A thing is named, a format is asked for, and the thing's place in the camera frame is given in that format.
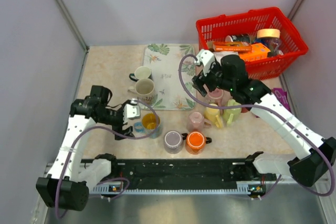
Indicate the black printed can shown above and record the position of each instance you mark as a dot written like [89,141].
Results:
[238,38]

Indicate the floral white serving tray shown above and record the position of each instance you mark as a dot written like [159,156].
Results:
[164,60]

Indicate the masking tape roll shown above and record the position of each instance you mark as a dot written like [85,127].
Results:
[268,33]

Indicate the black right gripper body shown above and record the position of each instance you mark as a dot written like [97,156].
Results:
[213,80]

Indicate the lilac purple mug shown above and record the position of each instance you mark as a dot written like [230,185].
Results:
[173,141]

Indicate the orange mug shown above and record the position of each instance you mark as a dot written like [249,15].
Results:
[196,141]

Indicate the lime green faceted mug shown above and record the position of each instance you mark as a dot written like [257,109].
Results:
[231,115]

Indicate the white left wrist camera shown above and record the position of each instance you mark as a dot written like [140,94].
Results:
[131,110]

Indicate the cream floral mug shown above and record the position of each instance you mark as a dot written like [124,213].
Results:
[144,90]

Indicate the dark green mug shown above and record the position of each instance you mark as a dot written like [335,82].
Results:
[142,72]

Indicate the clear plastic bottle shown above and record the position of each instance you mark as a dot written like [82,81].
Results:
[273,44]

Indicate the purple snack packet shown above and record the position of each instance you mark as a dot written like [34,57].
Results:
[281,95]

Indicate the orange rectangular box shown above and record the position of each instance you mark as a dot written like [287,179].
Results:
[232,46]

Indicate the pink ghost pattern mug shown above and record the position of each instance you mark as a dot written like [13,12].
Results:
[215,97]

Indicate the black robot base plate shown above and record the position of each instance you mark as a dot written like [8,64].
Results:
[191,173]

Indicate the white plastic bag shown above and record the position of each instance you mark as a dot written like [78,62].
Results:
[220,54]

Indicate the red mug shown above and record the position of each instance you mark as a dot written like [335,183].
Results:
[244,110]

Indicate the red plastic basket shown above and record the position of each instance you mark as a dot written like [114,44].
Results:
[268,26]

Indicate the aluminium rail frame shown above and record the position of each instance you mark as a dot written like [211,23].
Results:
[179,191]

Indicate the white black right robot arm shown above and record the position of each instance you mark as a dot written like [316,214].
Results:
[313,154]

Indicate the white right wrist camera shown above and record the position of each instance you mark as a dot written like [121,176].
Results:
[205,58]

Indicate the orange snack box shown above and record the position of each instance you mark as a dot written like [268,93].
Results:
[258,52]

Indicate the yellow mug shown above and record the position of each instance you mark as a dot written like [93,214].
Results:
[214,116]

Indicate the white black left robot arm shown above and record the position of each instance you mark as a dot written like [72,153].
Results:
[71,145]

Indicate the pale pink faceted mug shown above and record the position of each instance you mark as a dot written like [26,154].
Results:
[197,122]

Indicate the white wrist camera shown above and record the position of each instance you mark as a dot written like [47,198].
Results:
[205,58]
[131,110]

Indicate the light blue butterfly mug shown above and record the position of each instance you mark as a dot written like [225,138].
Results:
[150,123]

